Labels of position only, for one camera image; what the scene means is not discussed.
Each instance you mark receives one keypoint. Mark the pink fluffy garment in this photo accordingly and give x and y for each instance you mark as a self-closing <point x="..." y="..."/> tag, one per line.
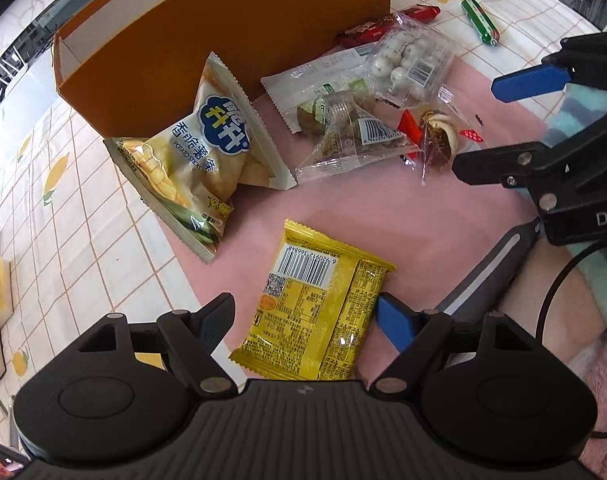
<point x="603" y="395"/>

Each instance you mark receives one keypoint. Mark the clear bag of white balls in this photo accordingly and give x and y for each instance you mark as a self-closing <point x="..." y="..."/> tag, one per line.
<point x="408" y="57"/>

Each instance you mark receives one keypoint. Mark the green wrapped sausage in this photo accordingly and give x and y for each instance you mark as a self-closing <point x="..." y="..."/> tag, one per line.
<point x="481" y="22"/>

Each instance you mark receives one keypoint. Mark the white and green snack packet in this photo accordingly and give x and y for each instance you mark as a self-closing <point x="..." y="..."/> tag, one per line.
<point x="313" y="77"/>

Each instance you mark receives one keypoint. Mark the red snack bar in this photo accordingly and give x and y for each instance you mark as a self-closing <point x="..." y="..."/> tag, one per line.
<point x="363" y="32"/>
<point x="421" y="12"/>

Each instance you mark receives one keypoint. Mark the yellow potato sticks bag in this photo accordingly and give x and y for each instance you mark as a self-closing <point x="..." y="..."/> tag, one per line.
<point x="203" y="155"/>

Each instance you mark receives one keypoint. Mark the yellow snack packet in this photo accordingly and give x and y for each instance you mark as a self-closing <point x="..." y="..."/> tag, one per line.
<point x="308" y="310"/>

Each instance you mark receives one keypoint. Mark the pink mat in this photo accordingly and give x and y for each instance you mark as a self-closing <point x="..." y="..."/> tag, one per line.
<point x="308" y="200"/>

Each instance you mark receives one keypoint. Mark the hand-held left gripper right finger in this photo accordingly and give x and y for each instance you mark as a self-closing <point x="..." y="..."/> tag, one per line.
<point x="396" y="320"/>

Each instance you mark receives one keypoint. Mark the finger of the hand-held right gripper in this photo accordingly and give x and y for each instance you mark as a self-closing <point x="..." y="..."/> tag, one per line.
<point x="493" y="162"/>
<point x="528" y="82"/>

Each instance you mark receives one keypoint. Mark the clear triangular snack packet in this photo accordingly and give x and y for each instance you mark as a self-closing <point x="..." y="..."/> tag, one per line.
<point x="348" y="140"/>

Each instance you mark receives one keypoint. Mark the clear red and gold candy packet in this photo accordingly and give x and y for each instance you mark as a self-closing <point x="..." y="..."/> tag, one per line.
<point x="436" y="135"/>

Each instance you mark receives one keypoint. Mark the person's right forearm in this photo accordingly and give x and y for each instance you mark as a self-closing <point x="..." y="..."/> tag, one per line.
<point x="533" y="290"/>

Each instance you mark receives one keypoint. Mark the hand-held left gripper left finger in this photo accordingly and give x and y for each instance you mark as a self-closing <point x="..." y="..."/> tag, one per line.
<point x="216" y="317"/>

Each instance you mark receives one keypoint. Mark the orange cardboard box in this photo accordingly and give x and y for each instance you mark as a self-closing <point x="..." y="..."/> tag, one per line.
<point x="183" y="35"/>

